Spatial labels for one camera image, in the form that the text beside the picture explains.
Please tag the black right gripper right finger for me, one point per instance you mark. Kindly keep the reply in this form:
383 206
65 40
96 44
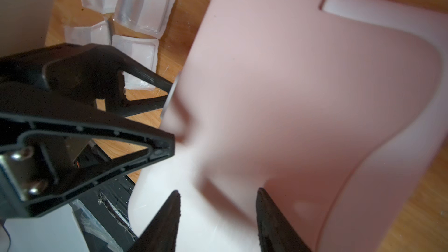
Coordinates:
275 232

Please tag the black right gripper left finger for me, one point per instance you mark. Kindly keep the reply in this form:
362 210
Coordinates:
161 233

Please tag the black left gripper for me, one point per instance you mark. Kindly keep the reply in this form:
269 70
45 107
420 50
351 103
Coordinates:
47 162

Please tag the pink medicine chest box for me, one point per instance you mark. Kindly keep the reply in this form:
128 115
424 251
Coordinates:
335 107

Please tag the gauze packet clear wrapper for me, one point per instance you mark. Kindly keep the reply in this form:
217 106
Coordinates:
149 17

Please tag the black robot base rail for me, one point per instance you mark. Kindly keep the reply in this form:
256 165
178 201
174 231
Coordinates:
102 215

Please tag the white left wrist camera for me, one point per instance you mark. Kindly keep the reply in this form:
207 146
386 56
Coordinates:
24 25

